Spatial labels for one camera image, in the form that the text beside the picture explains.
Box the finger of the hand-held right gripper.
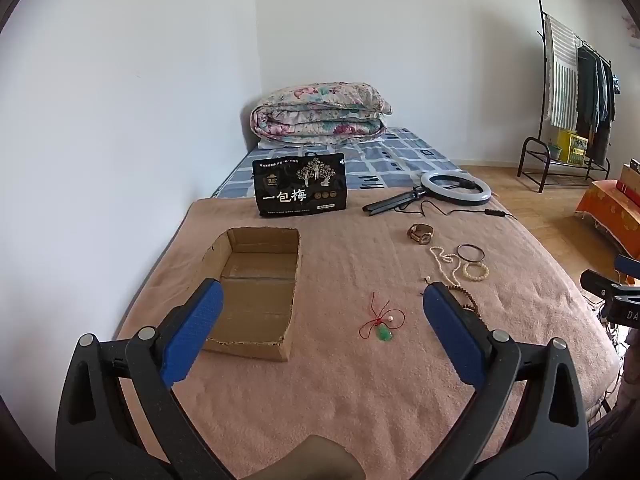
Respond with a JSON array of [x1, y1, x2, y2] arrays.
[[615, 254, 640, 281], [580, 269, 640, 299]]

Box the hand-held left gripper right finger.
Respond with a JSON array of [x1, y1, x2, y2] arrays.
[[422, 281, 590, 480]]

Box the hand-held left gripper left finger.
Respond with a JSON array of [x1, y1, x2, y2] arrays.
[[55, 277, 236, 480]]

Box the brown bead necklace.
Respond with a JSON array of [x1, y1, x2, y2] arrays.
[[446, 282, 484, 319]]

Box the red string jade pendant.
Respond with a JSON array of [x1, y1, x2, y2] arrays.
[[358, 292, 405, 344]]

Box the pearl necklace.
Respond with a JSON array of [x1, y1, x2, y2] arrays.
[[428, 245, 469, 289]]

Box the cardboard box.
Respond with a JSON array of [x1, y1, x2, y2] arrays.
[[200, 226, 304, 362]]

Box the thin dark bangle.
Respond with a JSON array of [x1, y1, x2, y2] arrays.
[[455, 243, 486, 264]]

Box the brown box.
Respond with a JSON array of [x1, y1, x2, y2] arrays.
[[615, 158, 640, 196]]

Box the pink fleece blanket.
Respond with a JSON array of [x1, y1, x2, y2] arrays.
[[114, 194, 625, 480]]

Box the yellow box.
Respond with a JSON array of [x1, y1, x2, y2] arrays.
[[555, 129, 590, 165]]

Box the black printed snack bag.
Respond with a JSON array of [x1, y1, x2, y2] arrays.
[[252, 152, 349, 219]]

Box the blue checked bed sheet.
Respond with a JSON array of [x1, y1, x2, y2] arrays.
[[209, 127, 462, 199]]

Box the dark hanging clothes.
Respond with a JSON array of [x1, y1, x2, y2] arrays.
[[574, 44, 617, 167]]

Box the striped hanging towel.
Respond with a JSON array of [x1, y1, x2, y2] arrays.
[[542, 13, 581, 131]]

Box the black metal clothes rack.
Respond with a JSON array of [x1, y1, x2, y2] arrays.
[[516, 0, 624, 194]]

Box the folded floral quilt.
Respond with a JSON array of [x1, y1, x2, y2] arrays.
[[249, 82, 394, 145]]

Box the cream bead bracelet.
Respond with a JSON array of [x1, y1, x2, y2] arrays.
[[460, 261, 490, 282]]

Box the brown strap wristwatch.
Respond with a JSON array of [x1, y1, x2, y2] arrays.
[[407, 223, 435, 245]]

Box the black ring light cable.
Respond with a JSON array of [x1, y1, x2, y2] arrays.
[[419, 199, 519, 221]]

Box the white ring light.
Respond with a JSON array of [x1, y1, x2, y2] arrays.
[[418, 169, 494, 206]]

